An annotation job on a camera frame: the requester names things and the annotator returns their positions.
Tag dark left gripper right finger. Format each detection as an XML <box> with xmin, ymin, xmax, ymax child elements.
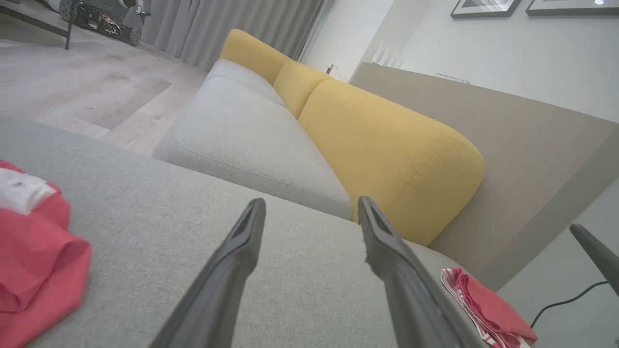
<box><xmin>358</xmin><ymin>195</ymin><xmax>489</xmax><ymax>348</ymax></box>

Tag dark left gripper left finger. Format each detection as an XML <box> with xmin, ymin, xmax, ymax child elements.
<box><xmin>150</xmin><ymin>198</ymin><xmax>267</xmax><ymax>348</ymax></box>

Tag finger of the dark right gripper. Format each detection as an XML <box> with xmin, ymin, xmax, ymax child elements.
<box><xmin>570</xmin><ymin>223</ymin><xmax>619</xmax><ymax>297</ymax></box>

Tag red and white jersey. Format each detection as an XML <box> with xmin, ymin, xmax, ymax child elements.
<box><xmin>440</xmin><ymin>267</ymin><xmax>539</xmax><ymax>348</ymax></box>

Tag red and white shorts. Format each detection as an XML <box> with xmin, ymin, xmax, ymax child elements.
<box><xmin>0</xmin><ymin>159</ymin><xmax>92</xmax><ymax>348</ymax></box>

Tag grey and yellow sofa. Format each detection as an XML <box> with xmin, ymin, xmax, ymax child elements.
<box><xmin>0</xmin><ymin>118</ymin><xmax>489</xmax><ymax>348</ymax></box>

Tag grey sofa seat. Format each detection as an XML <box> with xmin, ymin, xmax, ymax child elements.
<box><xmin>152</xmin><ymin>59</ymin><xmax>353</xmax><ymax>220</ymax></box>

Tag large yellow sofa cushion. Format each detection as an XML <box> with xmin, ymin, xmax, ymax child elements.
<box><xmin>298</xmin><ymin>79</ymin><xmax>486</xmax><ymax>247</ymax></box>

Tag small yellow sofa cushion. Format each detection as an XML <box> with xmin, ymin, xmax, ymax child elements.
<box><xmin>273</xmin><ymin>60</ymin><xmax>332</xmax><ymax>119</ymax></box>

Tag yellow sofa end cushion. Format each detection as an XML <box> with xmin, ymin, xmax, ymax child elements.
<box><xmin>220</xmin><ymin>29</ymin><xmax>294</xmax><ymax>86</ymax></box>

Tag grey curtain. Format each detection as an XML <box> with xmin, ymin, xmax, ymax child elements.
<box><xmin>123</xmin><ymin>0</ymin><xmax>324</xmax><ymax>72</ymax></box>

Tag black framed picture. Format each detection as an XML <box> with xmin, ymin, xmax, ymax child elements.
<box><xmin>451</xmin><ymin>0</ymin><xmax>523</xmax><ymax>20</ymax></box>
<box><xmin>526</xmin><ymin>0</ymin><xmax>619</xmax><ymax>17</ymax></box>

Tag black mesh cylinder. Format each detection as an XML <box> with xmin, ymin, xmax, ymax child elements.
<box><xmin>60</xmin><ymin>0</ymin><xmax>143</xmax><ymax>47</ymax></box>

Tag dark low table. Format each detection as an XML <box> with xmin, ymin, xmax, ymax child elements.
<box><xmin>0</xmin><ymin>0</ymin><xmax>78</xmax><ymax>50</ymax></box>

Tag black floor cable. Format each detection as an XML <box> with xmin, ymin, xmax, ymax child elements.
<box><xmin>531</xmin><ymin>280</ymin><xmax>609</xmax><ymax>329</ymax></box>

